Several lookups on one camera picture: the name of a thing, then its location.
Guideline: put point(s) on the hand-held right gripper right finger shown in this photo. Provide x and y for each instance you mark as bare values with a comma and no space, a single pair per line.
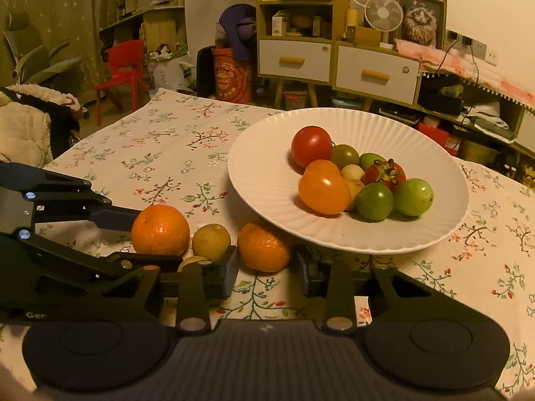
304,269

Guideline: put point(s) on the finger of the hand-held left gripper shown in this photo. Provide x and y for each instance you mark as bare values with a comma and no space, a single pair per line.
117,219
138,261

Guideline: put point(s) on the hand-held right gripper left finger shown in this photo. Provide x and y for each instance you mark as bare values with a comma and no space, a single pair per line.
229,265

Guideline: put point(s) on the yellow green round fruit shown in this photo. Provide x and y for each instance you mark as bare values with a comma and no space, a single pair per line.
211,242

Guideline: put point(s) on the mandarin orange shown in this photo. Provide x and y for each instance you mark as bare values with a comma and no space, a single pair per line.
161,229
263,252

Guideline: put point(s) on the large orange tomato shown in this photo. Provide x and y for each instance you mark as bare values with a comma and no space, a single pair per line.
324,194

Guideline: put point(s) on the white ribbed plate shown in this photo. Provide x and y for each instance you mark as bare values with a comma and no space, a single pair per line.
267,175

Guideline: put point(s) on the dark green tomato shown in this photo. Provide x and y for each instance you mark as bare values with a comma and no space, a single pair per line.
346,155

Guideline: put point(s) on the smooth red tomato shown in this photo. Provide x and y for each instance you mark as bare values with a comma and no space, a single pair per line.
311,146

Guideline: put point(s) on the red tomato with stem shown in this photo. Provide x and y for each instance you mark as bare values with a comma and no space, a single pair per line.
386,175

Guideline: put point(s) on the light green round fruit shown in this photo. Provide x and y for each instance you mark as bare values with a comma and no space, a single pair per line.
413,196

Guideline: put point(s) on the cream fleece garment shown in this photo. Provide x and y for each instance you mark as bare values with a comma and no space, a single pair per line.
25,133

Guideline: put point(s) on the floral tablecloth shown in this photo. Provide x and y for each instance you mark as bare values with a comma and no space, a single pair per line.
175,150

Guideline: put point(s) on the red plastic chair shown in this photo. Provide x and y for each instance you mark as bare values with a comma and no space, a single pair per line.
121,73

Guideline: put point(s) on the grey office chair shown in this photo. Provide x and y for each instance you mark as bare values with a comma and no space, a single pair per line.
37,60

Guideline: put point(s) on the white plastic bag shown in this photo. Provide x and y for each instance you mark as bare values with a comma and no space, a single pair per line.
167,73

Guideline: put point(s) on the clear plastic storage box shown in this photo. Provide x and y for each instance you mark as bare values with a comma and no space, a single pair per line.
397,112
345,102
295,100

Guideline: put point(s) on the black flat case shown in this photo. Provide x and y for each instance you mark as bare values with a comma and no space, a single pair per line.
203,73

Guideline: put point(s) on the orange printed bucket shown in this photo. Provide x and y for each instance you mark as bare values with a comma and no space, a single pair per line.
230,75

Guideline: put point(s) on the red cardboard box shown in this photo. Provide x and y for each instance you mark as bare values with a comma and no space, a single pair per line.
434,135

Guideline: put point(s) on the wooden bookshelf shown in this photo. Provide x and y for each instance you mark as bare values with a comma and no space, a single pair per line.
159,25

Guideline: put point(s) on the yellow white drawer cabinet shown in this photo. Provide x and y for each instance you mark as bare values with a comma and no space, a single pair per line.
376,75

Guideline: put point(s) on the plain cardboard box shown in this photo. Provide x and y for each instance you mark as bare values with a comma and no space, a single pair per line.
474,150

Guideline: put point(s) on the tall yellow shelf cabinet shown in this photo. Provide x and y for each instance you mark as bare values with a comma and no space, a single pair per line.
292,60

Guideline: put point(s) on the floral curtain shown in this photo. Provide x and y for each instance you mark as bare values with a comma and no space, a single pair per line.
62,0

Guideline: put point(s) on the black device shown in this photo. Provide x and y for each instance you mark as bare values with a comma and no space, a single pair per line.
441,96

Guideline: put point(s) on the purple fabric bag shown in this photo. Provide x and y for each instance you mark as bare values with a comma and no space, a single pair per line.
238,25

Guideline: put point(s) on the pile of documents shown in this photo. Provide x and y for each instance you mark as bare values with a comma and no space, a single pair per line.
489,121

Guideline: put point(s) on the brown cardboard box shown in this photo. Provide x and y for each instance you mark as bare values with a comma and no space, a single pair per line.
368,35

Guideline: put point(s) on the small white box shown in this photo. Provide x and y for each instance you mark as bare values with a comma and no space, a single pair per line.
279,23

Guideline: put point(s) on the yellow thread cone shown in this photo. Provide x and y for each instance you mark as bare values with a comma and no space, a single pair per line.
352,19

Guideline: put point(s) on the low yellow white cabinet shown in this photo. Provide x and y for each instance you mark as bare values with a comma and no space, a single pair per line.
524,129

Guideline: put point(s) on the pink cloth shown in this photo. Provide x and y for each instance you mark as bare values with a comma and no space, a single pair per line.
480,75

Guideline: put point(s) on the small white fan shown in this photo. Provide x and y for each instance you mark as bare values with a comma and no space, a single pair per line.
383,12

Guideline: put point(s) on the framed cat picture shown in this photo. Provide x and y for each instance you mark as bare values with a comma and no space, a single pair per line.
420,16

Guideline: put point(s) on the white wall socket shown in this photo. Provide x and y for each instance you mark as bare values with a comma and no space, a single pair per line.
493,55
467,41
452,35
480,49

